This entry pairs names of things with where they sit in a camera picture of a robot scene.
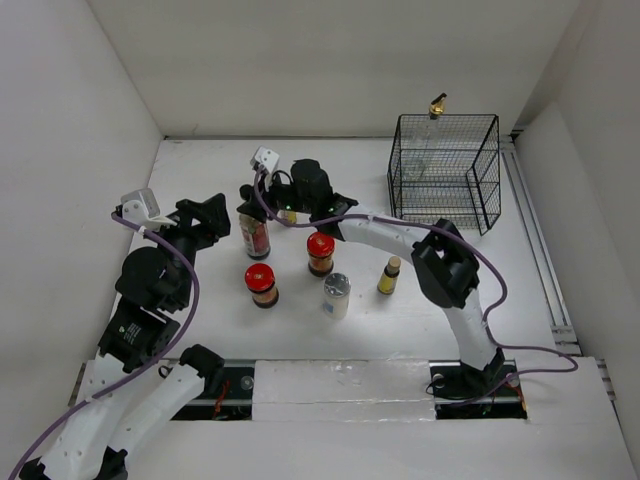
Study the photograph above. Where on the white shaker silver lid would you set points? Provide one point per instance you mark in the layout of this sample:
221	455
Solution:
337	289

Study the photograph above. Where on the clear glass oil bottle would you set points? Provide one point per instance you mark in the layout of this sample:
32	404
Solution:
425	133

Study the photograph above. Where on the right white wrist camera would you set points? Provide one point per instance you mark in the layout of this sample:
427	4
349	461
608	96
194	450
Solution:
265	160

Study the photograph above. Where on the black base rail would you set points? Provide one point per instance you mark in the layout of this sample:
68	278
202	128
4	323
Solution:
359	391

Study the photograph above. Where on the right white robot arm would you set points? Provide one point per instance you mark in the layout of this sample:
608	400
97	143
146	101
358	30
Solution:
446	266

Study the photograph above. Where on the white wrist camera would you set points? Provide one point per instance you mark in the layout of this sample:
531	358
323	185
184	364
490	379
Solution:
265	160
141	208

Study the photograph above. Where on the black wire basket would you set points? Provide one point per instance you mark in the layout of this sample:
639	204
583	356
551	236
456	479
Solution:
462	183

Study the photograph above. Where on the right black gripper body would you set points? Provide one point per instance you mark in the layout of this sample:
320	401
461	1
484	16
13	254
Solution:
285	197

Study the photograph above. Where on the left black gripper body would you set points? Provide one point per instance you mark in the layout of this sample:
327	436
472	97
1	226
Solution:
191	237

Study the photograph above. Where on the yellow bottle cork cap front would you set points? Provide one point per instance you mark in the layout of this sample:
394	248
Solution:
388	279

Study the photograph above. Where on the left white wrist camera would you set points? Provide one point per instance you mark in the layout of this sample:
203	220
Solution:
141	208

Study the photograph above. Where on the red label sauce bottle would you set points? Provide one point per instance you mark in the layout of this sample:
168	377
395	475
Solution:
255	236

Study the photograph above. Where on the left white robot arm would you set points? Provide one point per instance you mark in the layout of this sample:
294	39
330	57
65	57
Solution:
159	291

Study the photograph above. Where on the red lid jar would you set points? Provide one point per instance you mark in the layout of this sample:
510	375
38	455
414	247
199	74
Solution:
320	249
261	282

